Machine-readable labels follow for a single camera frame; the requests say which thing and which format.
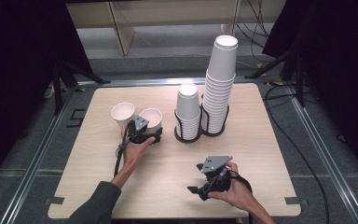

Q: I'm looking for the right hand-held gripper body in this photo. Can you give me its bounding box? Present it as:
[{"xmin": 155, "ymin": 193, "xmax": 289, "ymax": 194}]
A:
[{"xmin": 198, "ymin": 155, "xmax": 234, "ymax": 202}]

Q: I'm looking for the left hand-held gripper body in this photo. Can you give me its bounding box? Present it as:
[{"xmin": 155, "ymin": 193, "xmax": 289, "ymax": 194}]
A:
[{"xmin": 126, "ymin": 115, "xmax": 157, "ymax": 145}]

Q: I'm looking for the white paper cup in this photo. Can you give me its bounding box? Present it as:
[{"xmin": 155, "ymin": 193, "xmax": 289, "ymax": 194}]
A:
[
  {"xmin": 110, "ymin": 102, "xmax": 136, "ymax": 130},
  {"xmin": 139, "ymin": 107, "xmax": 164, "ymax": 135}
]

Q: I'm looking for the dark wooden cup holder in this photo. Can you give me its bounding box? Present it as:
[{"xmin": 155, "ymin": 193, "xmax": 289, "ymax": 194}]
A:
[{"xmin": 173, "ymin": 94, "xmax": 230, "ymax": 145}]

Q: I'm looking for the tall stack of white cups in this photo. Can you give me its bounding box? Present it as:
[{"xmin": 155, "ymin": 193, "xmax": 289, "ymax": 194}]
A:
[{"xmin": 200, "ymin": 35, "xmax": 240, "ymax": 134}]

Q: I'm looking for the person's left hand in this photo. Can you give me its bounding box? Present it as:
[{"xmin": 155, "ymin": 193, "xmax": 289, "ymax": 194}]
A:
[{"xmin": 119, "ymin": 125, "xmax": 158, "ymax": 175}]

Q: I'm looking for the person's right hand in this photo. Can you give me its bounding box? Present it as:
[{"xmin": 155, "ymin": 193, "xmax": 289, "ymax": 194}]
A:
[{"xmin": 207, "ymin": 161, "xmax": 256, "ymax": 213}]

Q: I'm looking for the short stack of white cups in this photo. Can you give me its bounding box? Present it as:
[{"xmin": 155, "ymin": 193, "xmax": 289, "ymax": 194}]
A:
[{"xmin": 174, "ymin": 82, "xmax": 201, "ymax": 141}]

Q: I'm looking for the black metal stand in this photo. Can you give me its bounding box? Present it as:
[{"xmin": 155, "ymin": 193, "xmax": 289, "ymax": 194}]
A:
[
  {"xmin": 244, "ymin": 46, "xmax": 308, "ymax": 108},
  {"xmin": 51, "ymin": 59, "xmax": 112, "ymax": 116}
]

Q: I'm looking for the light wooden furniture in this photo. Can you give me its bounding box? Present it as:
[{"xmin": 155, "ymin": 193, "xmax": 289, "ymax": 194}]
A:
[{"xmin": 66, "ymin": 0, "xmax": 287, "ymax": 57}]

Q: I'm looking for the black curtain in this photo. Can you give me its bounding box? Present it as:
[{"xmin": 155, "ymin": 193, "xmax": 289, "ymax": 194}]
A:
[
  {"xmin": 262, "ymin": 0, "xmax": 358, "ymax": 188},
  {"xmin": 0, "ymin": 0, "xmax": 95, "ymax": 194}
]

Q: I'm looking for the right hand-held gripper cable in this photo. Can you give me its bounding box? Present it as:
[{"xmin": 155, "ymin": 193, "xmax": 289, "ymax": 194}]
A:
[{"xmin": 227, "ymin": 173, "xmax": 255, "ymax": 224}]

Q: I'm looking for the hand-held gripper cable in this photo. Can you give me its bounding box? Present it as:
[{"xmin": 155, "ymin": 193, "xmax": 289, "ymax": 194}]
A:
[
  {"xmin": 113, "ymin": 133, "xmax": 129, "ymax": 177},
  {"xmin": 227, "ymin": 173, "xmax": 255, "ymax": 224}
]

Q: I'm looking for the left hand-held gripper cable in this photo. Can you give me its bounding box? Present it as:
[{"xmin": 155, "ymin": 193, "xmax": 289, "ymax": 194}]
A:
[{"xmin": 113, "ymin": 133, "xmax": 129, "ymax": 177}]

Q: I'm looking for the metal floor rail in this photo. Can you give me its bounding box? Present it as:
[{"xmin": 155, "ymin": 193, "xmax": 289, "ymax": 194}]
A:
[
  {"xmin": 287, "ymin": 86, "xmax": 358, "ymax": 224},
  {"xmin": 0, "ymin": 87, "xmax": 79, "ymax": 224},
  {"xmin": 77, "ymin": 77, "xmax": 281, "ymax": 89}
]

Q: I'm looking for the long black floor cable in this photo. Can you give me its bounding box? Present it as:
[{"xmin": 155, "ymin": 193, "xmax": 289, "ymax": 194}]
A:
[{"xmin": 262, "ymin": 83, "xmax": 330, "ymax": 224}]

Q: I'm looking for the black cable bundle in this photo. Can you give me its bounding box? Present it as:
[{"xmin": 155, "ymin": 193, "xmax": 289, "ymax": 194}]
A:
[{"xmin": 236, "ymin": 0, "xmax": 272, "ymax": 49}]

